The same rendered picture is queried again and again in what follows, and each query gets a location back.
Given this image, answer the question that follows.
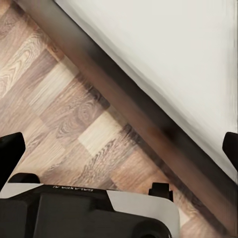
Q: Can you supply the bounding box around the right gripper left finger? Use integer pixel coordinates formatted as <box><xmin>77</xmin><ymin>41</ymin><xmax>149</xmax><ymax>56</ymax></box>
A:
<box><xmin>0</xmin><ymin>132</ymin><xmax>26</xmax><ymax>192</ymax></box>

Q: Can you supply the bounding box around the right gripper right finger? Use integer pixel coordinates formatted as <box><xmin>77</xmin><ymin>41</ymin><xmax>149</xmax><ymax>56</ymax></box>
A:
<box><xmin>222</xmin><ymin>132</ymin><xmax>238</xmax><ymax>172</ymax></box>

